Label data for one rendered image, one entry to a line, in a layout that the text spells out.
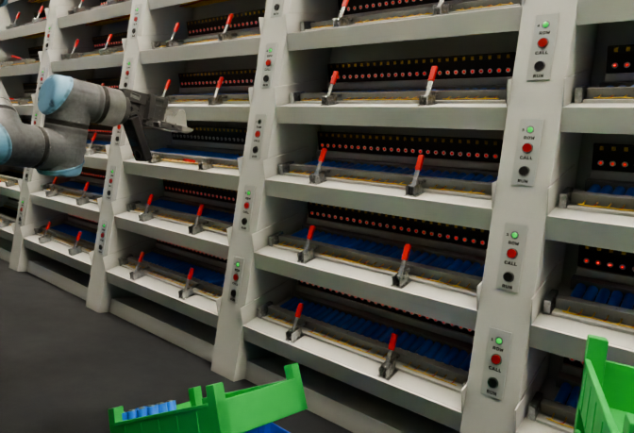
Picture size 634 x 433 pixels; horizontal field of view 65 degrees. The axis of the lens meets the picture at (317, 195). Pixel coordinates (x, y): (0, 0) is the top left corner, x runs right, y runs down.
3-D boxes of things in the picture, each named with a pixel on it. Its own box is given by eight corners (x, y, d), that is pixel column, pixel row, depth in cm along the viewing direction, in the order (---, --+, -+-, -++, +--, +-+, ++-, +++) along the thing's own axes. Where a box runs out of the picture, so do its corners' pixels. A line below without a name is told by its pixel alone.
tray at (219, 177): (241, 191, 139) (237, 158, 136) (124, 173, 176) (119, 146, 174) (290, 174, 154) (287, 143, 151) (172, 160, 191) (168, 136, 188)
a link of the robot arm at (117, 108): (107, 124, 115) (86, 123, 121) (126, 127, 119) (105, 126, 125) (112, 85, 115) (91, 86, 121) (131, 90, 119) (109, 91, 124)
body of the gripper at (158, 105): (172, 99, 128) (129, 88, 119) (167, 132, 128) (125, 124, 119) (154, 99, 133) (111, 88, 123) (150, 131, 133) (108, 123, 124)
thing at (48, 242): (93, 276, 182) (86, 241, 178) (25, 247, 219) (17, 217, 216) (142, 257, 197) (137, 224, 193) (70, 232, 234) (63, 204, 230)
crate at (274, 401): (111, 457, 89) (107, 409, 91) (201, 426, 105) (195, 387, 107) (222, 441, 73) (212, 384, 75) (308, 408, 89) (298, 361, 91)
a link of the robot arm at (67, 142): (16, 170, 108) (25, 113, 108) (62, 174, 119) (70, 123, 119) (45, 177, 105) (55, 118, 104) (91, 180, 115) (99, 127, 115)
